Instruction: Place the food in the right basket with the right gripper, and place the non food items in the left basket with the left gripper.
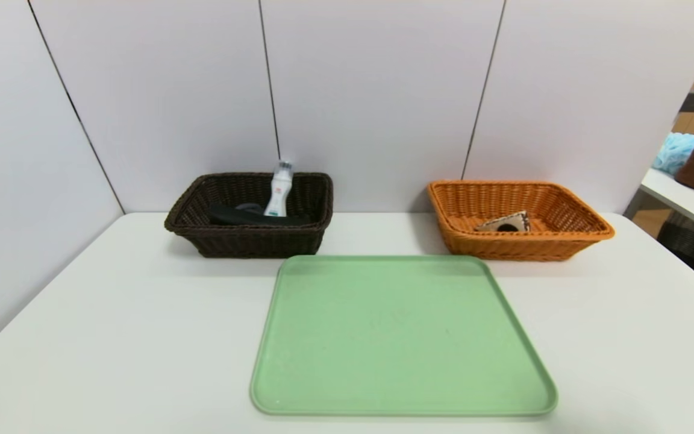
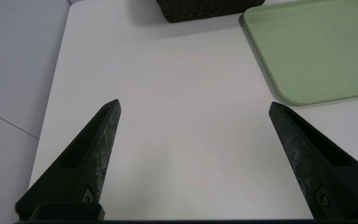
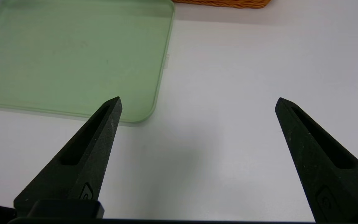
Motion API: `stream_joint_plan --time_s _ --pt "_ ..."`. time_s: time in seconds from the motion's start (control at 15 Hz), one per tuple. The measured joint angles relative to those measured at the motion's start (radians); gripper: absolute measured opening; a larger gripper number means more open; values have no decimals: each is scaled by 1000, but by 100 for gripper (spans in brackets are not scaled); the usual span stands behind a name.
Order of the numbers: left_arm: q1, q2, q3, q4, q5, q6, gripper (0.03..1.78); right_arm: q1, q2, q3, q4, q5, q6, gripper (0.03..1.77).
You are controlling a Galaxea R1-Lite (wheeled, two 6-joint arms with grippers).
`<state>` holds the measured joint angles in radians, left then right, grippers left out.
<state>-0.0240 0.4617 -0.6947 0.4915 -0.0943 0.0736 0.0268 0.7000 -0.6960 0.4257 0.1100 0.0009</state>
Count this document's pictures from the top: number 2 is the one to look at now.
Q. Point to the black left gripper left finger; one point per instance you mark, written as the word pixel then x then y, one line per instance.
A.
pixel 85 165

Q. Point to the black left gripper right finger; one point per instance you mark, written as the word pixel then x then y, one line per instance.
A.
pixel 306 155

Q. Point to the dark brown wicker basket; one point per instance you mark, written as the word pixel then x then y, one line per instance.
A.
pixel 210 9

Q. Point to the light green plastic tray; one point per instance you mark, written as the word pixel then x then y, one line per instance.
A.
pixel 318 53

